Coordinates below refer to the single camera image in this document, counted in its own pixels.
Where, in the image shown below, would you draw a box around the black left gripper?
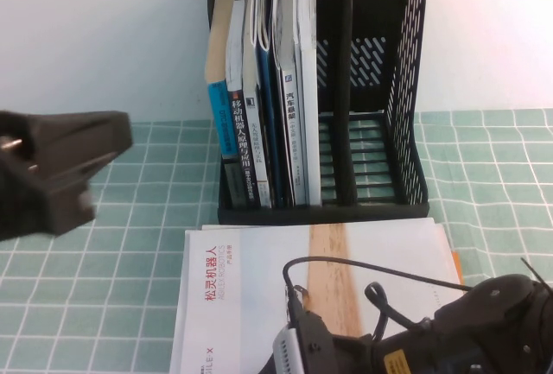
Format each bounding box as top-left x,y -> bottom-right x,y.
0,109 -> 133,242

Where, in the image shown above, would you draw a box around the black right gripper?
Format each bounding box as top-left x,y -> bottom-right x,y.
296,314 -> 382,374

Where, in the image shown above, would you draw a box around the orange cover book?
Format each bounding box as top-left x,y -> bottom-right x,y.
450,251 -> 467,285

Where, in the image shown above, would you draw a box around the black mesh book holder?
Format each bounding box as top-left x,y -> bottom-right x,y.
206,0 -> 431,226

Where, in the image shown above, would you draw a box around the cyan spine book tan pages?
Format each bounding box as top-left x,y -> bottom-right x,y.
204,0 -> 243,210

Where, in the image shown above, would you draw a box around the black spine robotics book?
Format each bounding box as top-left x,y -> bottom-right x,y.
225,0 -> 263,211

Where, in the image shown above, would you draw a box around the grey spine book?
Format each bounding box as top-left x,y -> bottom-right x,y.
241,0 -> 274,210

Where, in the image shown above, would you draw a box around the white spine automotive book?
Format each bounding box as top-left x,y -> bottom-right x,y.
276,0 -> 309,208

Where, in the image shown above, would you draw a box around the large white cover book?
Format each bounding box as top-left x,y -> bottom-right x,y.
293,0 -> 323,207

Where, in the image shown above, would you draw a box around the green checked tablecloth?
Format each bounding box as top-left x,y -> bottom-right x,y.
0,108 -> 553,374

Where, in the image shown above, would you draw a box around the thin blue cover booklet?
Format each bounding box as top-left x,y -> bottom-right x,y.
251,0 -> 277,210

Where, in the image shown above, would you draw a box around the thin dark navy booklet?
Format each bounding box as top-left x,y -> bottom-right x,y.
270,0 -> 287,209

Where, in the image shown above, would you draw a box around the grey vented wrist camera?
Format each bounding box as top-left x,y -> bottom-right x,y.
270,324 -> 306,374

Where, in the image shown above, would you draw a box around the thick black looped cable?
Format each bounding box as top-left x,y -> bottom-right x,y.
364,282 -> 433,343

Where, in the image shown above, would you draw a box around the thin black camera cable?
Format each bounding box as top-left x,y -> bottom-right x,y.
282,257 -> 474,327

